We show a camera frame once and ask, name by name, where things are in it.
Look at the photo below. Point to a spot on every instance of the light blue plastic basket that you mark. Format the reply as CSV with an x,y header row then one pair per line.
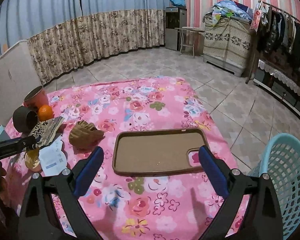
x,y
290,180

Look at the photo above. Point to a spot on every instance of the orange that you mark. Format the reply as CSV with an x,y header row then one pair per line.
x,y
45,113

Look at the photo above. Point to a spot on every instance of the beige bowl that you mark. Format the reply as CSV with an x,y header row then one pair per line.
x,y
31,160

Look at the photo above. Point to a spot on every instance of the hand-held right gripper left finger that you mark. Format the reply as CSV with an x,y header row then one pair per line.
x,y
88,172

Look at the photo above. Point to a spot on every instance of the white cabinet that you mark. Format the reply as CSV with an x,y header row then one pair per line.
x,y
10,80

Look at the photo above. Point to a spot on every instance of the light blue tissue box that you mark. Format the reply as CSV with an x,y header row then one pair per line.
x,y
0,135

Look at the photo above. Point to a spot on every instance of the pink mug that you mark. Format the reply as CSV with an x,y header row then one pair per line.
x,y
37,100

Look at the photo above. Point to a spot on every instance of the blue floral curtain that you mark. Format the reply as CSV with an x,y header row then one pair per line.
x,y
40,12
122,17

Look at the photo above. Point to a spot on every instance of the black woven cup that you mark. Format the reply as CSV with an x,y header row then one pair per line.
x,y
21,118

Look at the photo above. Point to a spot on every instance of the cloth-covered cabinet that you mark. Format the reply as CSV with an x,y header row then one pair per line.
x,y
227,45

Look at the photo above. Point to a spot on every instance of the brown phone case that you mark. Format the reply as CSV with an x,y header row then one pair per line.
x,y
152,152

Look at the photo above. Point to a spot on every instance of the small orange container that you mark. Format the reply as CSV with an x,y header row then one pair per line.
x,y
5,47

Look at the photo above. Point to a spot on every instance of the pile of folded clothes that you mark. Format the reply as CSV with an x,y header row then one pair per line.
x,y
230,10

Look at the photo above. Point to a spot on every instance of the row of hanging clothes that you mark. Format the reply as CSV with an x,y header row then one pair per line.
x,y
290,40

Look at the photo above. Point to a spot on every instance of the white paper packet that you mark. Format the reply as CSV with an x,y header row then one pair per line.
x,y
52,160

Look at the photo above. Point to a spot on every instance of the pink hanging bag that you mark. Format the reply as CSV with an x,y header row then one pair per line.
x,y
256,17

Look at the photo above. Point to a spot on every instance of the pink floral tablecloth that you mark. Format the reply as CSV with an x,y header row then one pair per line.
x,y
152,100

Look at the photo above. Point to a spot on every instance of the small side table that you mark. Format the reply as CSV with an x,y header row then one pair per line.
x,y
190,29

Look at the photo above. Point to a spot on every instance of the metal clothes rack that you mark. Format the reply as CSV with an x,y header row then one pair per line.
x,y
285,13

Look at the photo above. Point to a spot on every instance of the white lace cloth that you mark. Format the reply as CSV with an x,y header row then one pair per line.
x,y
282,73

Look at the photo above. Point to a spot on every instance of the grey water dispenser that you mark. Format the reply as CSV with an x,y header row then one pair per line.
x,y
175,30

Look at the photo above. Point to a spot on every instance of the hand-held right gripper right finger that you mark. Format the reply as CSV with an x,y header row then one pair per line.
x,y
212,172

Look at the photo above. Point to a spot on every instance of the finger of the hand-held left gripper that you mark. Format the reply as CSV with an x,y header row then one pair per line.
x,y
12,146

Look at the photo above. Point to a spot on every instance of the brown paper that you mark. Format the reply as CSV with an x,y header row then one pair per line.
x,y
83,133

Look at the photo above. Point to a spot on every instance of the blue covered water bottle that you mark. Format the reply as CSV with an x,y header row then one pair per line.
x,y
177,0

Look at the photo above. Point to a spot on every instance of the patterned snack packet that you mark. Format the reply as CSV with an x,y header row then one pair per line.
x,y
46,130

